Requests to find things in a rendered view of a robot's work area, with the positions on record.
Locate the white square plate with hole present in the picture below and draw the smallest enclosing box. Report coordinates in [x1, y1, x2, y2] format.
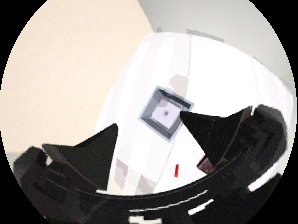
[152, 100, 181, 128]

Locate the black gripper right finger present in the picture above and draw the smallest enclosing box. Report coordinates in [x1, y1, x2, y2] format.
[180, 104, 253, 167]

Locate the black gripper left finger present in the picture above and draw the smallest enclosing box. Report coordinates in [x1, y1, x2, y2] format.
[41, 123, 118, 192]

